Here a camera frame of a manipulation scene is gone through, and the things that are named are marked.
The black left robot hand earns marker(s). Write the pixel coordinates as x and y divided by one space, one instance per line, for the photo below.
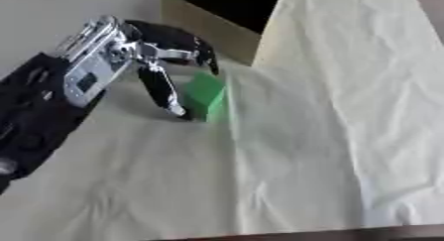
167 41

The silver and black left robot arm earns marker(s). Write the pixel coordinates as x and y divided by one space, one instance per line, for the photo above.
35 109

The tan cardboard box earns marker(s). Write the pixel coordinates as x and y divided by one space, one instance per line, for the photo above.
214 23

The green block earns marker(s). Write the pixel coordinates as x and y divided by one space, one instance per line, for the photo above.
207 93

